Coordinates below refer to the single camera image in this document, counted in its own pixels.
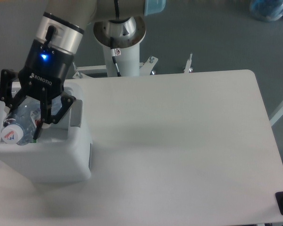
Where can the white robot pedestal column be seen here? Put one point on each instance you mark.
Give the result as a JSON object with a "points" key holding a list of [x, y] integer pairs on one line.
{"points": [[120, 41]]}

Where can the white pedestal base frame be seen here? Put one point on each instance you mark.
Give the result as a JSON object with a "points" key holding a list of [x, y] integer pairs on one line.
{"points": [[146, 68]]}

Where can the crushed clear plastic bottle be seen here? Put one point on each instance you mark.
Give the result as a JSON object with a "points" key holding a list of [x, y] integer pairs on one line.
{"points": [[19, 125]]}

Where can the blue plastic bag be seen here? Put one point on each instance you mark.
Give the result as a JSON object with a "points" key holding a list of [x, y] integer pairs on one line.
{"points": [[266, 10]]}

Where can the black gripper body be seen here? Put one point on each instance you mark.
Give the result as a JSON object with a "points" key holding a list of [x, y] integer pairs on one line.
{"points": [[45, 68]]}

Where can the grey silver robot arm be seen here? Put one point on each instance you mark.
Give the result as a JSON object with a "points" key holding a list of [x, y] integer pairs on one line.
{"points": [[64, 22]]}

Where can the white trash can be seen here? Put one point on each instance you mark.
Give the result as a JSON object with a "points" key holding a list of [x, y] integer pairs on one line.
{"points": [[65, 161]]}

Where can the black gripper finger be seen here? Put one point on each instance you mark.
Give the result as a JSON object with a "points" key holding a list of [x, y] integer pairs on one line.
{"points": [[6, 80], [51, 113]]}

